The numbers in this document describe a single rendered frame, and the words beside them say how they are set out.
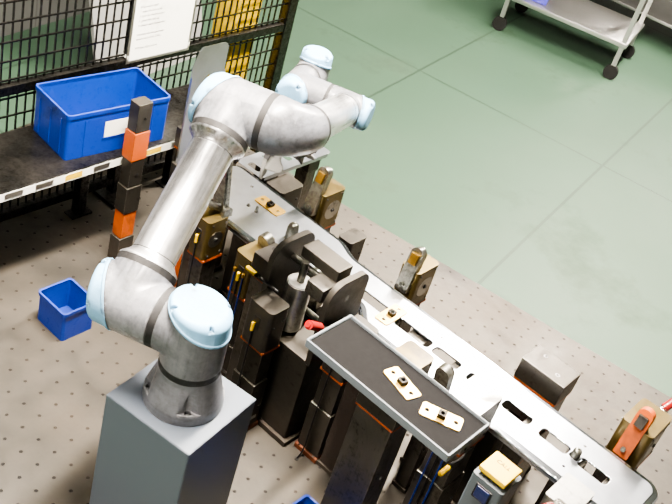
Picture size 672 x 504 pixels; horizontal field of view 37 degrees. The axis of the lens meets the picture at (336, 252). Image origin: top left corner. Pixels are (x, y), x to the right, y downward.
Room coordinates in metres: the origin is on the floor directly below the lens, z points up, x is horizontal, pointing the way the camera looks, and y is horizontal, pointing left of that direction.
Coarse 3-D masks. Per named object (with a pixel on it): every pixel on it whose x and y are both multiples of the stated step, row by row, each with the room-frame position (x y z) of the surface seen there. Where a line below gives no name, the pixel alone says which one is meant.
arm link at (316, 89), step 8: (304, 64) 2.12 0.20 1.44; (296, 72) 2.06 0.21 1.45; (304, 72) 2.07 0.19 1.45; (312, 72) 2.09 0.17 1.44; (288, 80) 2.02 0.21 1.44; (296, 80) 2.03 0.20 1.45; (304, 80) 2.04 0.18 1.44; (312, 80) 2.05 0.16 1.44; (320, 80) 2.06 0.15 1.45; (280, 88) 2.01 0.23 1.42; (288, 88) 2.01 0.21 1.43; (296, 88) 2.01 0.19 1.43; (304, 88) 2.02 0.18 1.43; (312, 88) 2.03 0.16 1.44; (320, 88) 2.03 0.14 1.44; (288, 96) 2.01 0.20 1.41; (296, 96) 2.01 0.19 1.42; (304, 96) 2.01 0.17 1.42; (312, 96) 2.02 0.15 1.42; (320, 96) 2.02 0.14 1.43
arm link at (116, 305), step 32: (224, 96) 1.66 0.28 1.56; (256, 96) 1.67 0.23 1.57; (192, 128) 1.62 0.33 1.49; (224, 128) 1.61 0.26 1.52; (256, 128) 1.63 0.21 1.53; (192, 160) 1.56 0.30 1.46; (224, 160) 1.59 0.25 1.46; (192, 192) 1.51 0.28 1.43; (160, 224) 1.45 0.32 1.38; (192, 224) 1.48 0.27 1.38; (128, 256) 1.38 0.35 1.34; (160, 256) 1.41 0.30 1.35; (96, 288) 1.33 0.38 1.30; (128, 288) 1.33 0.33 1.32; (160, 288) 1.35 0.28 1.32; (96, 320) 1.31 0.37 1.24; (128, 320) 1.30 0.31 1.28
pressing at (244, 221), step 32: (256, 192) 2.22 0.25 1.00; (256, 224) 2.08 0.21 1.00; (288, 224) 2.12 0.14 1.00; (352, 256) 2.08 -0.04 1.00; (384, 288) 1.98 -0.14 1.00; (416, 320) 1.90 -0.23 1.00; (448, 352) 1.82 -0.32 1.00; (512, 384) 1.78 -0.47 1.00; (512, 416) 1.67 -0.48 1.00; (544, 416) 1.70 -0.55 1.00; (512, 448) 1.58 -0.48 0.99; (544, 448) 1.60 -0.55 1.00; (640, 480) 1.60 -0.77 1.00
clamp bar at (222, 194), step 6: (234, 162) 2.02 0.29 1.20; (228, 168) 1.99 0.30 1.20; (228, 174) 1.99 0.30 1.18; (222, 180) 1.99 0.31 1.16; (228, 180) 1.99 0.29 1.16; (222, 186) 1.99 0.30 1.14; (228, 186) 2.00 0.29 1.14; (216, 192) 2.00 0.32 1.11; (222, 192) 1.99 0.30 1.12; (228, 192) 2.00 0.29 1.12; (216, 198) 2.01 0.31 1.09; (222, 198) 1.99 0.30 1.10; (228, 198) 2.01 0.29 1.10; (222, 204) 1.99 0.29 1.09; (228, 204) 2.01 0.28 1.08; (222, 210) 2.00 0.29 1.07
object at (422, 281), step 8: (424, 264) 2.07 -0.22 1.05; (432, 264) 2.08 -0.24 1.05; (424, 272) 2.03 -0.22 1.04; (432, 272) 2.07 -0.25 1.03; (416, 280) 2.02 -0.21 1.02; (424, 280) 2.05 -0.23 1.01; (416, 288) 2.02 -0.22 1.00; (424, 288) 2.05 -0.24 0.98; (408, 296) 2.02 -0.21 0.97; (416, 296) 2.04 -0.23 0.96; (424, 296) 2.08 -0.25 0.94; (416, 304) 2.05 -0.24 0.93; (400, 320) 2.03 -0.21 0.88; (408, 328) 2.07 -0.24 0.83
